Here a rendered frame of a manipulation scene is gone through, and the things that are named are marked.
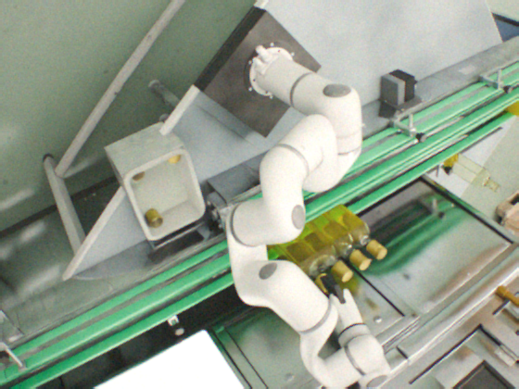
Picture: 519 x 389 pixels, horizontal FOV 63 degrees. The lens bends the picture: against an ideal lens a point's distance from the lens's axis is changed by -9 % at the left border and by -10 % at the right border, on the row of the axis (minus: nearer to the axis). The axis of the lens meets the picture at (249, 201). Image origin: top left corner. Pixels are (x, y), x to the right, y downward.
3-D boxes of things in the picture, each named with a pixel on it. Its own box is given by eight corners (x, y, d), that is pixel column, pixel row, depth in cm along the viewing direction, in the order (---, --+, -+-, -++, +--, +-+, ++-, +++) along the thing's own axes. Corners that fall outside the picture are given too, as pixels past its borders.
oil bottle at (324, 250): (279, 229, 137) (322, 273, 122) (277, 215, 133) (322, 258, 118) (295, 220, 138) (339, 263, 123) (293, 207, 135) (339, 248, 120)
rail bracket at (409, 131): (386, 126, 139) (418, 144, 129) (386, 106, 134) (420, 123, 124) (396, 121, 140) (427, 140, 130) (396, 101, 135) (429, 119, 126)
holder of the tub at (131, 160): (145, 238, 130) (154, 254, 124) (111, 160, 112) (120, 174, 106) (197, 211, 135) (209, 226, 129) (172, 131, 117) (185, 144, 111)
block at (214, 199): (211, 221, 130) (222, 235, 125) (204, 195, 124) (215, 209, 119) (222, 216, 131) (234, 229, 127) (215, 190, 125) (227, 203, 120)
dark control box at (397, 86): (380, 96, 149) (398, 106, 143) (379, 75, 144) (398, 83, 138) (397, 88, 151) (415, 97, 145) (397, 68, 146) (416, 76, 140)
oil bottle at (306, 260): (262, 238, 135) (305, 283, 120) (259, 224, 131) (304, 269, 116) (278, 229, 137) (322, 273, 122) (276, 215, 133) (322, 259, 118)
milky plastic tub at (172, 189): (138, 226, 126) (149, 244, 120) (111, 160, 111) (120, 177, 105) (194, 198, 131) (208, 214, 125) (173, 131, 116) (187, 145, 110)
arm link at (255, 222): (254, 151, 90) (207, 197, 82) (302, 135, 79) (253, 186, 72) (292, 207, 94) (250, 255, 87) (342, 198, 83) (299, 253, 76)
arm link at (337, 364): (322, 286, 88) (376, 344, 95) (270, 322, 90) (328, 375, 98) (333, 313, 80) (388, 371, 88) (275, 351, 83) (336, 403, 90)
